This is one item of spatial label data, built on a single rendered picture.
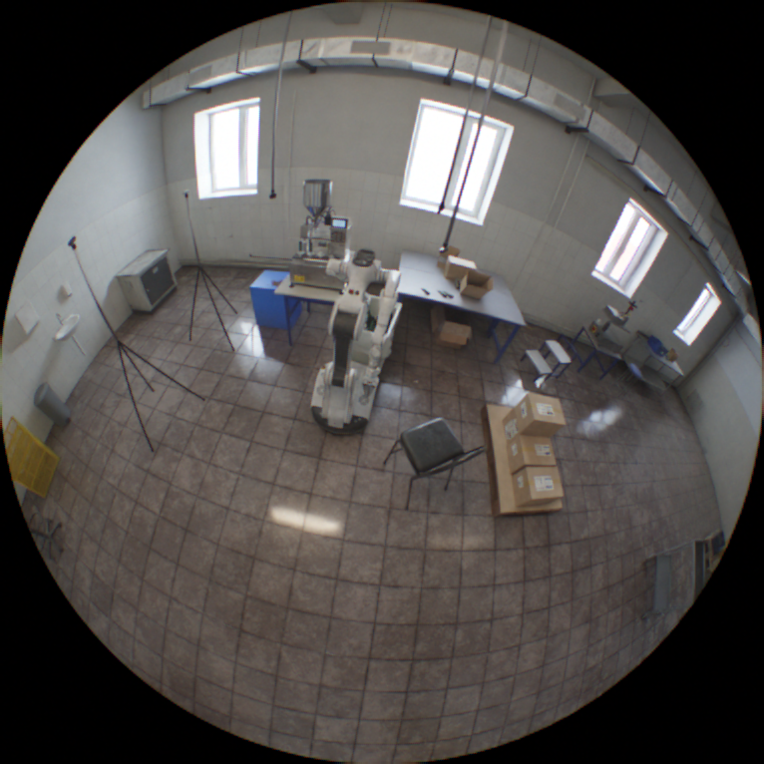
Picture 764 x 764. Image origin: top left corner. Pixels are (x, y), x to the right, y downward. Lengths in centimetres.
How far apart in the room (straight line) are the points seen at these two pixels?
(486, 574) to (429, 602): 56
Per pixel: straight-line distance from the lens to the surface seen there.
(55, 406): 437
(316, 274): 268
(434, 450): 185
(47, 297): 455
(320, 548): 221
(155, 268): 476
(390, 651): 239
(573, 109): 397
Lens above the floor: 221
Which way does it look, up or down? 51 degrees down
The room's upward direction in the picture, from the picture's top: 14 degrees clockwise
